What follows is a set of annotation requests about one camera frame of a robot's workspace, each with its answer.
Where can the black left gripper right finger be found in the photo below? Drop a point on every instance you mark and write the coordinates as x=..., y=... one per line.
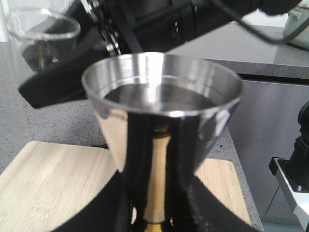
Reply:
x=201, y=211

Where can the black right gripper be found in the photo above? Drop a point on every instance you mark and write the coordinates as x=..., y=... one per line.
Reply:
x=114, y=27

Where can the small glass beaker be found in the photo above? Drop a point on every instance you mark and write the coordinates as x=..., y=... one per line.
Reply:
x=40, y=37

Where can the steel double jigger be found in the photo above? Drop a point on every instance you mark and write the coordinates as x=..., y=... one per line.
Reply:
x=160, y=115

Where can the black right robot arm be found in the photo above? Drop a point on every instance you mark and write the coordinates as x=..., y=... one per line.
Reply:
x=237, y=9

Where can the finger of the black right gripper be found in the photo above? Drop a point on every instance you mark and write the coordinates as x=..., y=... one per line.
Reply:
x=61, y=82

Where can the white black machine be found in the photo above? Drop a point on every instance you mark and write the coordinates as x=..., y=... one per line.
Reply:
x=293, y=174

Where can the white appliance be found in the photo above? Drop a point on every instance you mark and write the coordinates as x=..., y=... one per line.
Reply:
x=296, y=17

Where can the light wooden cutting board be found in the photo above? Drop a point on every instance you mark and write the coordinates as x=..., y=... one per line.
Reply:
x=47, y=184

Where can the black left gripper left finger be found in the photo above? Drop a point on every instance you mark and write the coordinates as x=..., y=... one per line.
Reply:
x=109, y=211

